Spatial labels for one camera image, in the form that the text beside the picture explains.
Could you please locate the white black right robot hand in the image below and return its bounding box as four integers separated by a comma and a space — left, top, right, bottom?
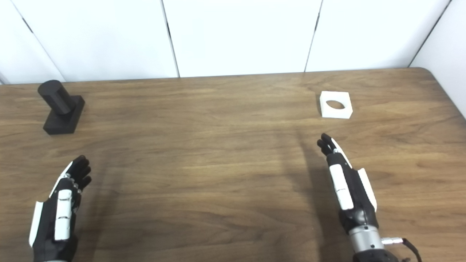
317, 133, 378, 233

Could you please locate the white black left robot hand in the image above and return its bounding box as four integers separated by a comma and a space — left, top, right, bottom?
29, 155, 92, 262

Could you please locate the white square piece with hole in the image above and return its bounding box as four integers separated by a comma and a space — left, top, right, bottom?
320, 91, 353, 119

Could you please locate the black peg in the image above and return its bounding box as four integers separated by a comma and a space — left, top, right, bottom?
37, 80, 86, 135

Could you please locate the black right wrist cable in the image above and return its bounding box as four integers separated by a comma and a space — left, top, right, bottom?
381, 237, 423, 262

